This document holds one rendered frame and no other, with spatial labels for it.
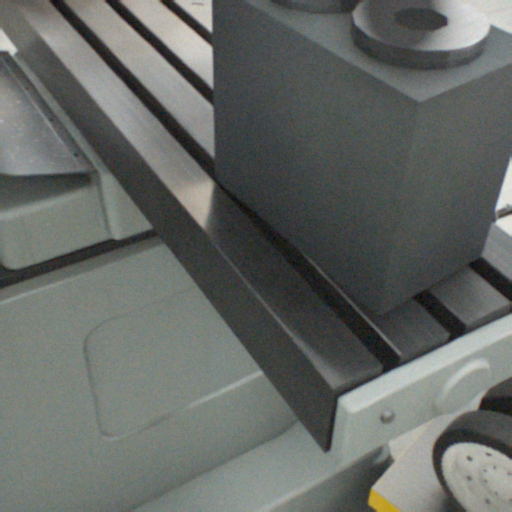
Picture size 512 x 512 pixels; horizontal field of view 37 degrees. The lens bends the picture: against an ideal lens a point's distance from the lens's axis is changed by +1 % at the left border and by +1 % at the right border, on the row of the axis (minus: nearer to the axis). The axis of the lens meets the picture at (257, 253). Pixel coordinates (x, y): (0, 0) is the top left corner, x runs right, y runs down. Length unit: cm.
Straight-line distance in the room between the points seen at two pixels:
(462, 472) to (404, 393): 59
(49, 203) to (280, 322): 40
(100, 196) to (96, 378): 31
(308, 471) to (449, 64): 103
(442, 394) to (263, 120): 25
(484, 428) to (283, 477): 49
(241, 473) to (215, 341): 33
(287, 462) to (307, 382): 87
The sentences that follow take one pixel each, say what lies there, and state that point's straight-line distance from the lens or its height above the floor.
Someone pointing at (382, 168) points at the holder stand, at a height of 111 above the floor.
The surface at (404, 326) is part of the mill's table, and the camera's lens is 58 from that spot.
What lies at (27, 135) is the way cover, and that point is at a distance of 91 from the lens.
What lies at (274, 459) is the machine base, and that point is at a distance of 144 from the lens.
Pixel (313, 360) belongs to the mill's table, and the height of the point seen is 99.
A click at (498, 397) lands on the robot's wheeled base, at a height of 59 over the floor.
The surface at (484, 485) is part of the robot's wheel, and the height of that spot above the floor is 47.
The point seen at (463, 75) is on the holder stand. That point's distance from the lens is 50.
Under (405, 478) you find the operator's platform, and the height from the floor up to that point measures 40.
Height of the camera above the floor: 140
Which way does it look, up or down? 42 degrees down
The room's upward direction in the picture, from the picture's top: 2 degrees clockwise
